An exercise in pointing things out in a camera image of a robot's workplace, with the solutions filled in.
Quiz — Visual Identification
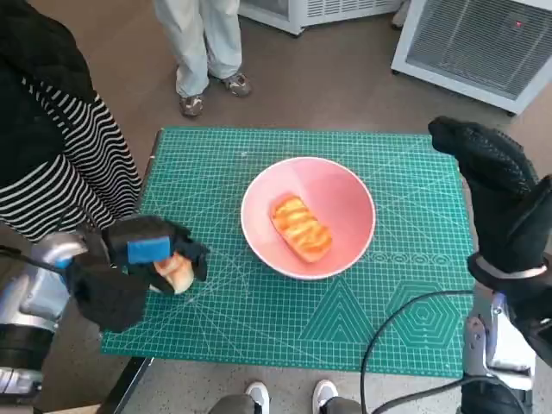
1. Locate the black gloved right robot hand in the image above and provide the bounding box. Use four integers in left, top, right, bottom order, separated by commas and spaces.
426, 115, 552, 273

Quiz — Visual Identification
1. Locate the bare left hand blue tape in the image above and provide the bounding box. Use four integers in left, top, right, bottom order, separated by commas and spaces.
102, 214, 212, 288

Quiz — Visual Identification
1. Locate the pale round toy bread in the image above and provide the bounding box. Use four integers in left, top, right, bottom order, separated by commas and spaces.
154, 253, 195, 297

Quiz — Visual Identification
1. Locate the orange striped toy bread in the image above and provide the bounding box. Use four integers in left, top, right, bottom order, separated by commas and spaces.
269, 193, 334, 264

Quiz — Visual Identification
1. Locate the pink bowl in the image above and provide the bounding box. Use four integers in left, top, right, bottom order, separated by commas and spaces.
240, 157, 376, 280

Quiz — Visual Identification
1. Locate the person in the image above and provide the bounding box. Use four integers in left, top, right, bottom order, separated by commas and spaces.
154, 0, 254, 118
209, 379, 363, 414
0, 0, 143, 245

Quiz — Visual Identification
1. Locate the green cutting mat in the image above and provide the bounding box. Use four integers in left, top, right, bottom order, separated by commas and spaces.
99, 126, 478, 380

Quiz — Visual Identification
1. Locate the white appliance with grey grille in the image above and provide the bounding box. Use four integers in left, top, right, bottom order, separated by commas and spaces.
390, 0, 552, 116

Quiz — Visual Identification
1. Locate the white appliance with louvred vent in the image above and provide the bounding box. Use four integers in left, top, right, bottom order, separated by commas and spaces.
237, 0, 411, 36

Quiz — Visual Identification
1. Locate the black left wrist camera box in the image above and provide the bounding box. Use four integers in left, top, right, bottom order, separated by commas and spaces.
68, 258, 151, 334

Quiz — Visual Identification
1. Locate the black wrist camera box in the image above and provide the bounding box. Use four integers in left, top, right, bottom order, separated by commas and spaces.
68, 258, 151, 334
506, 275, 552, 359

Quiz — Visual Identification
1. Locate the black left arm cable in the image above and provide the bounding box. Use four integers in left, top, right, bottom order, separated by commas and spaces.
0, 244, 70, 273

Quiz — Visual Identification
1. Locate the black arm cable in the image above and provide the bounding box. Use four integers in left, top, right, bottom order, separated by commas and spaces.
0, 244, 70, 273
360, 289, 475, 414

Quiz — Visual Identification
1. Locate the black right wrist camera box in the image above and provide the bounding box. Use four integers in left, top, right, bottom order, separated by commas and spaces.
506, 275, 552, 359

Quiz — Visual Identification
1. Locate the black table frame bar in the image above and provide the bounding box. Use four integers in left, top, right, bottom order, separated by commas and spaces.
99, 355, 153, 414

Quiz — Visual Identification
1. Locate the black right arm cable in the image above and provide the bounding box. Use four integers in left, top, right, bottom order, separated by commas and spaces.
360, 289, 475, 414

